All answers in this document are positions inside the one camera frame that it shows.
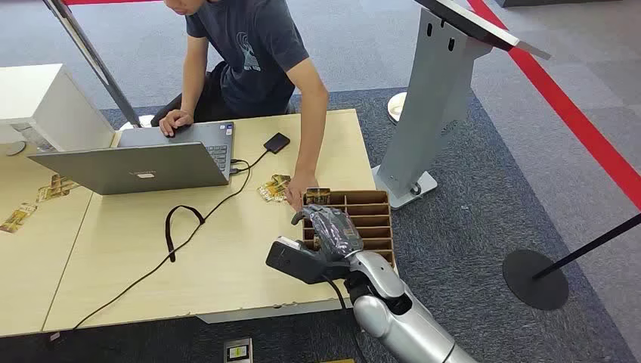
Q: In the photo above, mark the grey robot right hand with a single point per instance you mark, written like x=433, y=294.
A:
x=335, y=233

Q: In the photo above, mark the person's right hand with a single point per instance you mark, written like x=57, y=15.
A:
x=175, y=120

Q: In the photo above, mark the person's left hand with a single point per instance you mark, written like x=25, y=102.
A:
x=299, y=188

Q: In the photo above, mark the brown cardboard slotted card holder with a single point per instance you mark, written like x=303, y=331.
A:
x=370, y=215

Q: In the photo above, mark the person's left forearm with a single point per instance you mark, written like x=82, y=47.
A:
x=311, y=135

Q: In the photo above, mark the person's right forearm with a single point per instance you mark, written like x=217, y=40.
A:
x=193, y=90

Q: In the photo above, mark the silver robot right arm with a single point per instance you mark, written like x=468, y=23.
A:
x=390, y=320

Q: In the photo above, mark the gold printed card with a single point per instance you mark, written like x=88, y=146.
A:
x=317, y=196

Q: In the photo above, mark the person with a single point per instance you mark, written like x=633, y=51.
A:
x=250, y=60

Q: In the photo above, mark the single gold card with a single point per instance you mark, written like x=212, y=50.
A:
x=17, y=219

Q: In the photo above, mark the small pile of gold cards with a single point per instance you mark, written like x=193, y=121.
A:
x=273, y=189

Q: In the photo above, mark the black external drive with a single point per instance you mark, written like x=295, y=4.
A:
x=277, y=143

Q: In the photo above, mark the grey laptop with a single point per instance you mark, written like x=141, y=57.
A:
x=140, y=168

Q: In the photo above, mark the grey metal pole stand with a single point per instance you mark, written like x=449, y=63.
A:
x=90, y=55

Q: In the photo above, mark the white box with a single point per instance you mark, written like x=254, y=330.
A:
x=55, y=107

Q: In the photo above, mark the white round base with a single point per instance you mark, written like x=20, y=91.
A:
x=395, y=106

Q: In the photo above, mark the yellow flat object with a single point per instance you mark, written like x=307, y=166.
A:
x=333, y=360

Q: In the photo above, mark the spread pile of gold cards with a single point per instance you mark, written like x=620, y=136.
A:
x=57, y=188

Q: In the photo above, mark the silver kiosk stand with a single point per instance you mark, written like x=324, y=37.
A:
x=430, y=110

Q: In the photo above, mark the metal floor socket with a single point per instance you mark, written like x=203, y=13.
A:
x=238, y=351

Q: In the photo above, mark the grey round disc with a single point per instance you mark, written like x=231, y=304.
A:
x=15, y=148

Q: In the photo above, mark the kiosk screen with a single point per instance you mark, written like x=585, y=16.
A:
x=480, y=25

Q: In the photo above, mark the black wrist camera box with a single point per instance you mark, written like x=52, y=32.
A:
x=295, y=260

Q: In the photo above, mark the black stanchion post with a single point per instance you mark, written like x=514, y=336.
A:
x=536, y=280

